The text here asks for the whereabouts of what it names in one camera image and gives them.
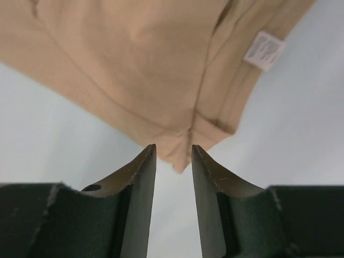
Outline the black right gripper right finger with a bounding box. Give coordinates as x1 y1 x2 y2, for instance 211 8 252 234
191 144 266 258

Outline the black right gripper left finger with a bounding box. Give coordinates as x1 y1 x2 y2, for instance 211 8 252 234
79 144 157 258

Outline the beige t shirt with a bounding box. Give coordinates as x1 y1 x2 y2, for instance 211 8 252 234
1 1 313 173

